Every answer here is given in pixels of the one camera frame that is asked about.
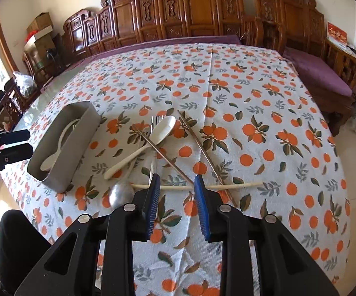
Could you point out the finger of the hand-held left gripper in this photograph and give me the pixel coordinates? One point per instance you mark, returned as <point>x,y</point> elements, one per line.
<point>11,136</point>
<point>14,155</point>

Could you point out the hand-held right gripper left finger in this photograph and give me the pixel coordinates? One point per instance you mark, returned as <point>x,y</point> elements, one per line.
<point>153,203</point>

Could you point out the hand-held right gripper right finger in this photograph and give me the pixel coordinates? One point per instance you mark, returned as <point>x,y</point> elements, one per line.
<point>202,203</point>

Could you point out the white soup spoon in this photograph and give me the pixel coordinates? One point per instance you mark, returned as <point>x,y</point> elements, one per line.
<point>49,162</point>

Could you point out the metal spoon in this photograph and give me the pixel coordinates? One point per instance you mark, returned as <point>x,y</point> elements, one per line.
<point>119,192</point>

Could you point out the cream chopstick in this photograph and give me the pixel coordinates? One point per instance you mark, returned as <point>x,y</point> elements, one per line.
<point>242,185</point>

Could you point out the rectangular metal tray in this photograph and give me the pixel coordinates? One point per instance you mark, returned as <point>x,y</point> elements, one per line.
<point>73,151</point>

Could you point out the metal fork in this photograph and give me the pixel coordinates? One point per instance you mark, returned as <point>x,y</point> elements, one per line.
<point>157,121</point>

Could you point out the wooden side chair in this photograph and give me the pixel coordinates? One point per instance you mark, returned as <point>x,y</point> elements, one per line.
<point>11,104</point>

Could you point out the clear plastic bag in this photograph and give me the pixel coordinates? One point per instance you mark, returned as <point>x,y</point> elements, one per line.
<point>24,83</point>

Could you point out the orange print tablecloth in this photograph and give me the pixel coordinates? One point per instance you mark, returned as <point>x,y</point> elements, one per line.
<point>258,160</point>

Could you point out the person's black trousers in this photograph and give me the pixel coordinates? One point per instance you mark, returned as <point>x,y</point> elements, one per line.
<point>20,246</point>

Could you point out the large cardboard box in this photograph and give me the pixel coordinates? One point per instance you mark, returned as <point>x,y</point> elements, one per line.
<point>42,49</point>

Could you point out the small cardboard box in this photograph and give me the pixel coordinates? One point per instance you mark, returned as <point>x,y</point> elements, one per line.
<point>40,22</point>

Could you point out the purple sofa cushion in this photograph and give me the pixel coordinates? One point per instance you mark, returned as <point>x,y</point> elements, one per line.
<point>196,40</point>

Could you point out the purple armchair cushion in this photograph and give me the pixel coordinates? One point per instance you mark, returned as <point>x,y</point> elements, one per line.
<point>316,71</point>

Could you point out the carved wooden sofa bench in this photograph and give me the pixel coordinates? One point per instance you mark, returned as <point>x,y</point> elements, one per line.
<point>165,9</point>

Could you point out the carved wooden armchair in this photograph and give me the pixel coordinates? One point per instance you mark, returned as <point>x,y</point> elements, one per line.
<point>289,15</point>

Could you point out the red card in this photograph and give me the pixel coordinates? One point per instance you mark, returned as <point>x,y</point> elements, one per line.
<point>336,33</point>

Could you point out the wooden door frame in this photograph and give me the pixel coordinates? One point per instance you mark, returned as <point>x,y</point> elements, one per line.
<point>4,40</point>

